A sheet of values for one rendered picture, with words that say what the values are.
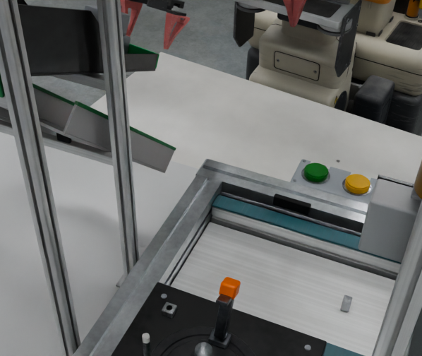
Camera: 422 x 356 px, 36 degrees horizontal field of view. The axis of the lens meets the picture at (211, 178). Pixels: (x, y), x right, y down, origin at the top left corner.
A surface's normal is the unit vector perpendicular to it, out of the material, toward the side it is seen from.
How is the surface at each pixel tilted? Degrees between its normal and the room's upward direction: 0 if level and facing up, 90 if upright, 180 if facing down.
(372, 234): 90
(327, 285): 0
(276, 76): 8
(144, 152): 90
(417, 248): 90
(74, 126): 90
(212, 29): 0
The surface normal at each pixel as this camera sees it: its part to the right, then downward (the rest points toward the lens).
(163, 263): 0.02, -0.76
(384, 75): -0.51, 0.55
